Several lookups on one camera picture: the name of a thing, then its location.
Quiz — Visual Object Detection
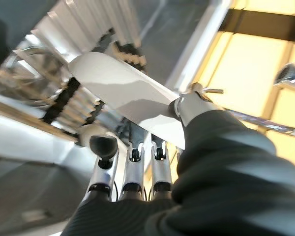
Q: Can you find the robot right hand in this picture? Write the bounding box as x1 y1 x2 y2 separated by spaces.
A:
61 94 295 236

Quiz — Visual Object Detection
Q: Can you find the cream ceramic plate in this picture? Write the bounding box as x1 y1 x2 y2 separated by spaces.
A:
68 52 187 150

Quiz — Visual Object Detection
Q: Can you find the chrome kitchen faucet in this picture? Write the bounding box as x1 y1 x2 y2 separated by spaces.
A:
186 62 295 138

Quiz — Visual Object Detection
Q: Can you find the stainless steel sink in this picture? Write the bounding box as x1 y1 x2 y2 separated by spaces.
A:
0 0 212 138

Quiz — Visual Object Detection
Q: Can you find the black dish drying rack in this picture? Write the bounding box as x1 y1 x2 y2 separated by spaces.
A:
40 27 148 125

